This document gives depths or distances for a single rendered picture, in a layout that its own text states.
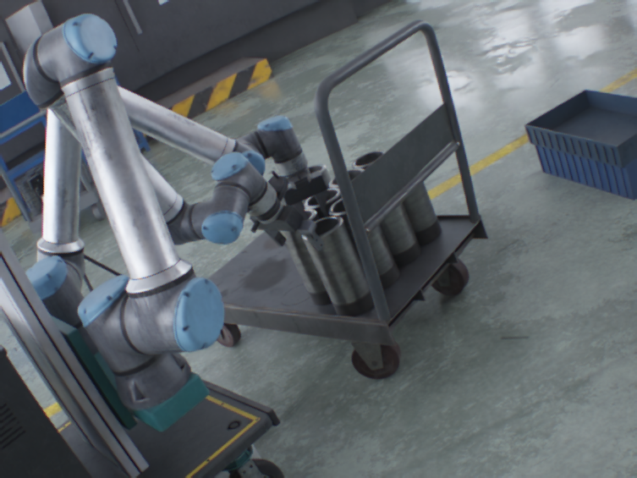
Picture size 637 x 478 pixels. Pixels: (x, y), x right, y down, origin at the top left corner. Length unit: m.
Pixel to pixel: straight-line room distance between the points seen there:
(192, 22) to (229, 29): 0.42
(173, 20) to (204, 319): 6.64
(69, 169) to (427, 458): 1.27
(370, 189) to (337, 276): 0.29
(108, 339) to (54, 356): 0.16
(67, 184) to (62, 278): 0.28
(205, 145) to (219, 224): 0.34
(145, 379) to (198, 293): 0.28
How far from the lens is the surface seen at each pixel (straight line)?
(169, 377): 1.74
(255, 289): 2.69
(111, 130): 1.52
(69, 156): 2.19
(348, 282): 2.20
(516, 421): 2.05
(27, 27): 7.73
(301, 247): 2.29
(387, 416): 2.24
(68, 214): 2.24
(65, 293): 2.12
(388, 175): 2.09
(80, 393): 1.83
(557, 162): 3.20
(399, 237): 2.37
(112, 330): 1.67
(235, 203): 1.80
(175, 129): 2.03
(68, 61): 1.53
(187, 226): 1.85
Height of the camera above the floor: 1.34
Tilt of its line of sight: 22 degrees down
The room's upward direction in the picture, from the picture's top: 25 degrees counter-clockwise
